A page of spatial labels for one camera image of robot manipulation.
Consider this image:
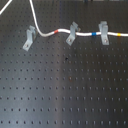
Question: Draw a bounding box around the middle grey metal cable clip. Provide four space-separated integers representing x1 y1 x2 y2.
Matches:
66 22 78 46

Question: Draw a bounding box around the grey metal cable clip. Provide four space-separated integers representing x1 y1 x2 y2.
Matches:
23 26 37 51
99 21 109 45
66 22 78 46

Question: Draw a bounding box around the left grey metal cable clip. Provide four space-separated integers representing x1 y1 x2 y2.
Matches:
23 26 37 51

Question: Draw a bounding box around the right grey metal cable clip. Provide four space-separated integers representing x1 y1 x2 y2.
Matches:
99 21 109 45

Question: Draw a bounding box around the white cable with colour marks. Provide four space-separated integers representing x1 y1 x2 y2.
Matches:
29 0 128 38

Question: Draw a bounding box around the white cable top left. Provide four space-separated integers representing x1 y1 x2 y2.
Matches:
0 0 13 16

